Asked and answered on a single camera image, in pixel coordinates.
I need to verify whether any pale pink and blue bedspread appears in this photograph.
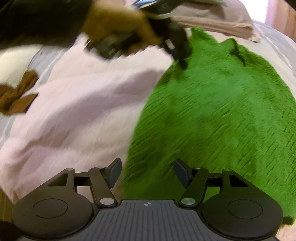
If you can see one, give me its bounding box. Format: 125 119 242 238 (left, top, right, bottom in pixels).
1 23 295 240

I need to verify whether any left hand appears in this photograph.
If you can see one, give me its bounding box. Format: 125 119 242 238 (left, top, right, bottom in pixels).
81 1 160 56

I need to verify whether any brown cloth item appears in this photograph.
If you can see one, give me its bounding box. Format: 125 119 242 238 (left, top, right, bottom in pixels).
0 70 39 115

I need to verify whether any green knitted sweater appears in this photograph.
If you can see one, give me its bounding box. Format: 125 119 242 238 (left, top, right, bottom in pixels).
122 28 295 224

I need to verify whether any beige pillow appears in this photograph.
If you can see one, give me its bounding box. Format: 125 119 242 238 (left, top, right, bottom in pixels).
124 0 261 43

